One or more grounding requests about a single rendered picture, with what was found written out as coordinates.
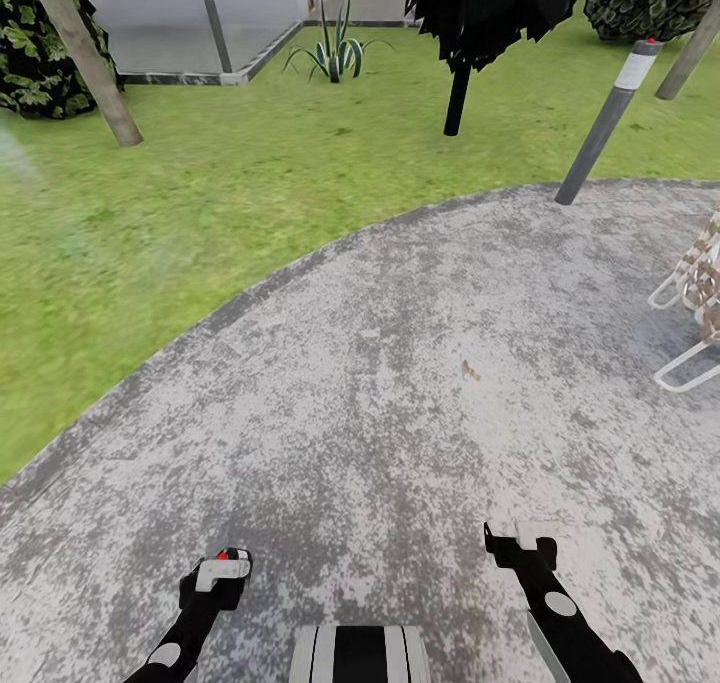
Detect robot trunk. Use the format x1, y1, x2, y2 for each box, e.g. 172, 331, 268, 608
289, 626, 431, 683

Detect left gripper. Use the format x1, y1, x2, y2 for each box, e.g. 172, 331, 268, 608
179, 558, 246, 631

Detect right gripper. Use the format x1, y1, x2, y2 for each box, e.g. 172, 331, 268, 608
484, 529, 557, 581

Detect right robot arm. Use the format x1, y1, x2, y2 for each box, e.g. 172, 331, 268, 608
484, 520, 643, 683

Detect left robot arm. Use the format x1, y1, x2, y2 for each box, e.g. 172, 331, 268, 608
124, 556, 253, 683

